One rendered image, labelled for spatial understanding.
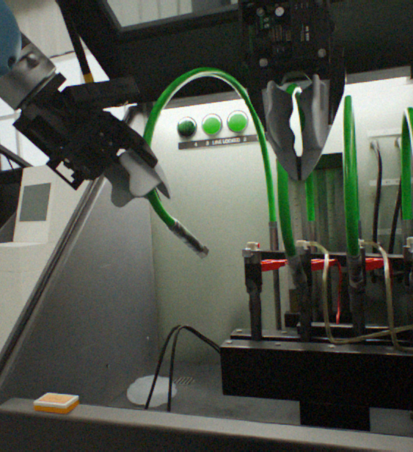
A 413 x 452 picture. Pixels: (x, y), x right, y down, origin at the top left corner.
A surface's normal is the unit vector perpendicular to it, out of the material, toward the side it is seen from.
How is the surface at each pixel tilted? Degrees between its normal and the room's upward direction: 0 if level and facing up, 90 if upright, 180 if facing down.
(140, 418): 0
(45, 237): 76
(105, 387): 90
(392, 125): 90
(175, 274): 90
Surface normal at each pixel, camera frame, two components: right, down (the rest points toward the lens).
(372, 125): -0.33, 0.07
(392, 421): -0.07, -1.00
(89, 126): 0.62, -0.22
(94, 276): 0.94, -0.04
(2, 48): 0.73, -0.02
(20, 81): 0.15, 0.38
